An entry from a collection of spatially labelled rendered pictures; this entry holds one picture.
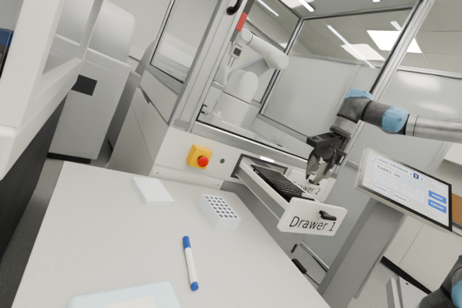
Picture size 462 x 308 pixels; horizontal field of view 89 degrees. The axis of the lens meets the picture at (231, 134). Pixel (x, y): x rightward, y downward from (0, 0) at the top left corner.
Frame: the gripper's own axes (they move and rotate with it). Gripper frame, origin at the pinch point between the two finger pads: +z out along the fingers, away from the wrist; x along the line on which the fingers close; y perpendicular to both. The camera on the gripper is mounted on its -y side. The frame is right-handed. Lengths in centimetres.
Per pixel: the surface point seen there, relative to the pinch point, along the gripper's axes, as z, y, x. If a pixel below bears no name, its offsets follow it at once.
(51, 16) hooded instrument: -14, -82, 0
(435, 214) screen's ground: -3, 100, -10
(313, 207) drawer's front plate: 5.8, -7.1, -10.8
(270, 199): 10.7, -14.6, -0.6
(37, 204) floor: 98, -80, 109
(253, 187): 12.2, -14.6, 9.4
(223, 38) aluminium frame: -31, -43, 23
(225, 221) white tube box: 18.7, -31.3, -4.1
